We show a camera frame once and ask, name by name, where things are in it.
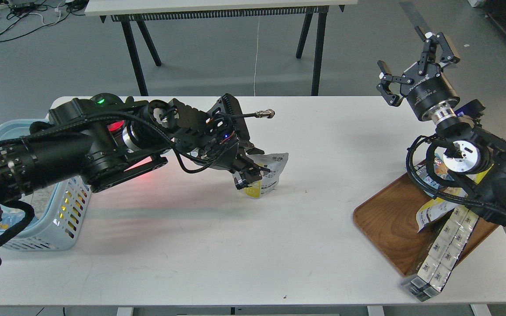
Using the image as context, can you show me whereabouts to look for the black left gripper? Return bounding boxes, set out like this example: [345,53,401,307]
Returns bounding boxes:
[165,93,275,190]

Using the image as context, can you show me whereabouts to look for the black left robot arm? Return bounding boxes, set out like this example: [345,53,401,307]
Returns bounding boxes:
[0,93,275,265]

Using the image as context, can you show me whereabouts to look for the yellow nut snack pouch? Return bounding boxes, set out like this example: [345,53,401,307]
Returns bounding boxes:
[243,153,289,199]
[416,197,469,232]

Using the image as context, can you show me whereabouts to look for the light blue plastic basket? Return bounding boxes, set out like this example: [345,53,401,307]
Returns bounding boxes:
[0,119,92,251]

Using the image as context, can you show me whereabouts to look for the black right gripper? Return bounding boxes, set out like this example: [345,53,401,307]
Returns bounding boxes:
[377,25,461,122]

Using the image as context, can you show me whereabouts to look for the blue snack bag in basket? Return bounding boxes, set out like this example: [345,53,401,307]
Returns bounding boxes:
[0,212,25,230]

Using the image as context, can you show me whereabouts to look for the black barcode scanner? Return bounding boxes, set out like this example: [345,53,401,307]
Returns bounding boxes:
[90,93,126,134]

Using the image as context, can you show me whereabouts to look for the black floor cables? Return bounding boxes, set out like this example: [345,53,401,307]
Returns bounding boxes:
[0,0,89,44]

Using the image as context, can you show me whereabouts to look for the white hanging cable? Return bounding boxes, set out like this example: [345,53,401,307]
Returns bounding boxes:
[253,16,261,97]

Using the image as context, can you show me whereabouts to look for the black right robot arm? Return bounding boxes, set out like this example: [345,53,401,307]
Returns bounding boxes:
[377,26,506,226]

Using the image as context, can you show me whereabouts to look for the white boxed snack multipack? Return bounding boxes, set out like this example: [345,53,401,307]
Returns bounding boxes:
[401,205,479,302]

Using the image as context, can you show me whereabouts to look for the white snack bag in basket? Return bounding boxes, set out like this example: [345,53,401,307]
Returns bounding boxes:
[28,184,58,219]

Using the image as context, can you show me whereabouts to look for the white background table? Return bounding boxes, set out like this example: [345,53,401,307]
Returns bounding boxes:
[84,0,357,96]

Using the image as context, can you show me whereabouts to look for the brown wooden tray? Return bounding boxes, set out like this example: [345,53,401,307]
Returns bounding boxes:
[353,158,502,277]

